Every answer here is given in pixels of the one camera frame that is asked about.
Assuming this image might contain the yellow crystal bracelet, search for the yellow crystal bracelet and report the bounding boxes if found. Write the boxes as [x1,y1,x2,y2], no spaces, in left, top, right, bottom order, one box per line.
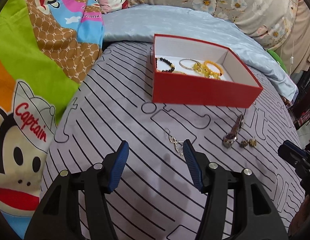
[192,61,221,80]

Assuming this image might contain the light blue quilt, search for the light blue quilt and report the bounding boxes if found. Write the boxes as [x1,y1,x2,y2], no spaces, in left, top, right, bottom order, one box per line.
[102,4,298,101]

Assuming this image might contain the white cord with switch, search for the white cord with switch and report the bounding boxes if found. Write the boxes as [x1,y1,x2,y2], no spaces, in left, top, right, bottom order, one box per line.
[287,4,297,75]

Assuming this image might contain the dark bead bracelet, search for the dark bead bracelet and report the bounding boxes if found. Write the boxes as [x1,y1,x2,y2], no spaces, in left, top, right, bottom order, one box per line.
[155,57,176,74]

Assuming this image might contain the silver wristwatch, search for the silver wristwatch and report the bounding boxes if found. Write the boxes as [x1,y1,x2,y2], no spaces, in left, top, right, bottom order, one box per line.
[222,114,244,148]

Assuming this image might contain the beige curtain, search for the beige curtain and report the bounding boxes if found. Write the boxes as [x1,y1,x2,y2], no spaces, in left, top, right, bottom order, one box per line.
[275,0,310,75]

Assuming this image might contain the colourful monkey cartoon blanket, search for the colourful monkey cartoon blanket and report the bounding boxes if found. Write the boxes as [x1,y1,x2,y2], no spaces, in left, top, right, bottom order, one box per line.
[0,0,103,239]

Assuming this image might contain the person's right hand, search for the person's right hand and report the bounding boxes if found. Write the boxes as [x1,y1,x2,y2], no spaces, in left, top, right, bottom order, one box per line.
[288,195,310,236]

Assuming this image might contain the bronze flower earring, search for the bronze flower earring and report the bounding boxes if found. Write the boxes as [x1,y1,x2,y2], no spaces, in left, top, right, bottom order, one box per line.
[248,138,258,147]
[240,140,249,148]

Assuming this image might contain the green plastic object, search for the green plastic object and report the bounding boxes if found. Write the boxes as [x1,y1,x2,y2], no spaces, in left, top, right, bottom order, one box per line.
[267,50,288,74]

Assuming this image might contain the orange bead bracelet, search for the orange bead bracelet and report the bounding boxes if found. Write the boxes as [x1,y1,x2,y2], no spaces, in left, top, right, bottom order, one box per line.
[203,60,224,77]

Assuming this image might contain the red cardboard box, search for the red cardboard box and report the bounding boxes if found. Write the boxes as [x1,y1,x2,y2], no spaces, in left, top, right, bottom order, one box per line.
[152,34,263,108]

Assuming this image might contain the grey striped bed sheet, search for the grey striped bed sheet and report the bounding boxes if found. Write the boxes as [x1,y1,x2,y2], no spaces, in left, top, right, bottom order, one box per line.
[41,42,304,239]

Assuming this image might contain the silver dangle earrings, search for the silver dangle earrings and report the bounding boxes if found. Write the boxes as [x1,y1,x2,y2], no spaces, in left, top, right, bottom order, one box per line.
[164,128,185,160]

